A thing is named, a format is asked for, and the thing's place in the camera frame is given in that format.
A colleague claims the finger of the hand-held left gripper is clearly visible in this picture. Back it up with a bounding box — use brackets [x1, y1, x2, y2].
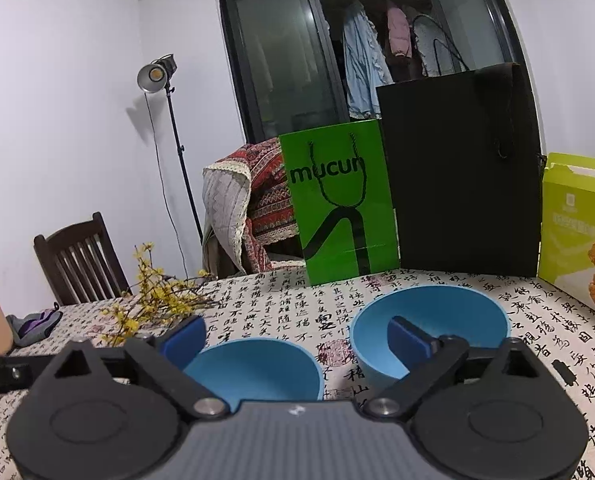
[0, 355, 48, 401]

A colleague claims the studio light on stand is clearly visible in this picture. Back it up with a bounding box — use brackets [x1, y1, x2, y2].
[137, 55, 204, 246]

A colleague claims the light blue hanging shirt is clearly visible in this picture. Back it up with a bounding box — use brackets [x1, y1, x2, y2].
[342, 0, 394, 118]

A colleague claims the green paper bag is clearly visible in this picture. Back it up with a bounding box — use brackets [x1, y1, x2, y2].
[278, 120, 401, 285]

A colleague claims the blue bowl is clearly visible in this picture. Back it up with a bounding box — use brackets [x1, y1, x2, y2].
[352, 286, 511, 381]
[182, 338, 324, 411]

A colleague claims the red patterned blanket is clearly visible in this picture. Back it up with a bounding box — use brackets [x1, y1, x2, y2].
[230, 142, 308, 261]

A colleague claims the black paper bag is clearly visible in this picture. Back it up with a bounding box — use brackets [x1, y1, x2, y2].
[376, 14, 545, 278]

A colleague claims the yellow flower branch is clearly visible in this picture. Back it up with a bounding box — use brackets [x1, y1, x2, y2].
[100, 242, 218, 346]

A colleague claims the green snack box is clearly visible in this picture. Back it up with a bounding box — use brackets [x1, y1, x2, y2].
[537, 152, 595, 316]

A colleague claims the dark sliding glass door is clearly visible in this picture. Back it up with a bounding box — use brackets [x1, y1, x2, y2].
[216, 0, 548, 156]

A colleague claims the white hanging garment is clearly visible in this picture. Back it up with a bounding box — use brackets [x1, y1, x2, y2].
[410, 7, 458, 77]

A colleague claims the dark wooden chair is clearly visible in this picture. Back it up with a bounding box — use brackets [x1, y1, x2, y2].
[33, 211, 130, 306]

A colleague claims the white lace-trimmed cloth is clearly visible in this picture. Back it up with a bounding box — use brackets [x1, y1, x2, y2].
[202, 162, 253, 276]

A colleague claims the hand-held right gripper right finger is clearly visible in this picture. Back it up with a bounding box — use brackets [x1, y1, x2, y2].
[361, 316, 553, 418]

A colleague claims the pink hanging garment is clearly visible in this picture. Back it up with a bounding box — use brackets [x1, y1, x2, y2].
[386, 6, 412, 58]

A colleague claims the grey purple cloth pouch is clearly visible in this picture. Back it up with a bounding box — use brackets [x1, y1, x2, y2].
[6, 304, 64, 348]

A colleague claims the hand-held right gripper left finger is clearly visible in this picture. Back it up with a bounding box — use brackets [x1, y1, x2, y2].
[30, 316, 230, 418]

